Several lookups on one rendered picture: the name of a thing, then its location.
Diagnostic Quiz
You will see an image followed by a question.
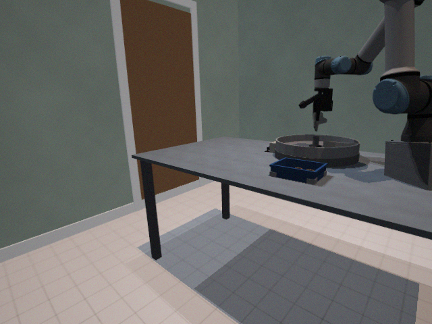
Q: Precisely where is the blue open crate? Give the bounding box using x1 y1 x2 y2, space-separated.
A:
269 157 327 185

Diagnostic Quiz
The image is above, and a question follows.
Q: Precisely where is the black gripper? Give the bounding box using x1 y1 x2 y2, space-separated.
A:
313 88 333 132

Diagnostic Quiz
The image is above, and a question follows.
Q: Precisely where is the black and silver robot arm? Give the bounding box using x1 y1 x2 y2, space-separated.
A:
314 0 432 142

